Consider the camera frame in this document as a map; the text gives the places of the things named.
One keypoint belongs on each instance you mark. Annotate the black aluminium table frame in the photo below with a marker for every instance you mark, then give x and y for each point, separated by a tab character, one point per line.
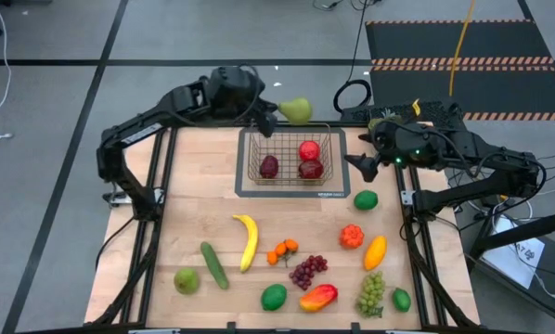
352	124

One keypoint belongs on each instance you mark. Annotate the black hazard-striped floor mat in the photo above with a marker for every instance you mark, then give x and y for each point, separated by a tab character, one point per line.
491	42

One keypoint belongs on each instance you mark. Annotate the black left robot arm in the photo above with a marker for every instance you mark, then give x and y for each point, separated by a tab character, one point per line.
166	111

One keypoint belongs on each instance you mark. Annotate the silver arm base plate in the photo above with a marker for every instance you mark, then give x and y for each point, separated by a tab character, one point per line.
407	198
122	198

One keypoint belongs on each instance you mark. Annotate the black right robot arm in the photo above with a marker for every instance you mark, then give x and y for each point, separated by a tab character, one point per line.
481	185

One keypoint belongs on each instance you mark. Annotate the yellow-orange mango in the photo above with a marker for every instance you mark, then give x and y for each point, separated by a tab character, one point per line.
375	253

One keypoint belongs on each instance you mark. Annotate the white paper sheet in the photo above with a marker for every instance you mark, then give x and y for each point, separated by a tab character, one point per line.
514	260

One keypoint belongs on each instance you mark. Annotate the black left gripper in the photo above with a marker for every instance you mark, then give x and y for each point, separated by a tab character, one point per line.
236	93

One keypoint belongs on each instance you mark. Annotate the green cucumber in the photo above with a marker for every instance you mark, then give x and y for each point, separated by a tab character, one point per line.
214	265

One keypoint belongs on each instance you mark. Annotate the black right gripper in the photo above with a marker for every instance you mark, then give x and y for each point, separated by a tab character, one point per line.
409	146

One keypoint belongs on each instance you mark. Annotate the green pear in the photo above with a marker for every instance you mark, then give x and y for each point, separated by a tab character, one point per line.
186	281
298	112

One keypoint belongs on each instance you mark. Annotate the dark red apple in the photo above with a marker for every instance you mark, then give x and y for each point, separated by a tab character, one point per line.
311	169
269	167

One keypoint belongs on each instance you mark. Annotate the red grape bunch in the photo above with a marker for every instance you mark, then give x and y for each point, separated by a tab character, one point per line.
305	271

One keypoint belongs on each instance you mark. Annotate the orange tangerine bunch with stems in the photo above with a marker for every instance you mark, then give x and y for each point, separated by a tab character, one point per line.
280	249

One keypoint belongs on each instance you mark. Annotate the large green lime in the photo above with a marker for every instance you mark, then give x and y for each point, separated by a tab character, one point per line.
274	297

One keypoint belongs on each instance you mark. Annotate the black-bordered silicone baking mat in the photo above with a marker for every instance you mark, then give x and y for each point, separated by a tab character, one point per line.
268	189

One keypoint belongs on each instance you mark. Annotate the green succulent plant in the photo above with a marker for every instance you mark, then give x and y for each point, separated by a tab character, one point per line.
379	121

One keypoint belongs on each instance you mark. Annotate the bright red round fruit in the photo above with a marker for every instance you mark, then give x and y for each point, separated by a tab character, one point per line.
309	150

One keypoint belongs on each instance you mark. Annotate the red and yellow mango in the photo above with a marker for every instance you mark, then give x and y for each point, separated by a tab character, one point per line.
318	298

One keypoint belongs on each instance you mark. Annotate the green grape bunch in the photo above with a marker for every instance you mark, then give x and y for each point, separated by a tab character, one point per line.
370	294

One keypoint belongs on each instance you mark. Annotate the yellow banana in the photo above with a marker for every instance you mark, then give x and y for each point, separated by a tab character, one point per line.
252	241

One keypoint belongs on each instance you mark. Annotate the black metal stand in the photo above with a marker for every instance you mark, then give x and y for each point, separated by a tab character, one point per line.
528	230

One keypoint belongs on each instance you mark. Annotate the orange-red mini pumpkin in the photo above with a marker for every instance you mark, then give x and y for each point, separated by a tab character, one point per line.
352	236

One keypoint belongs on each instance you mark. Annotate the silver frame bracket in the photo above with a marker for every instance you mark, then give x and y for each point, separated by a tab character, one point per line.
154	331

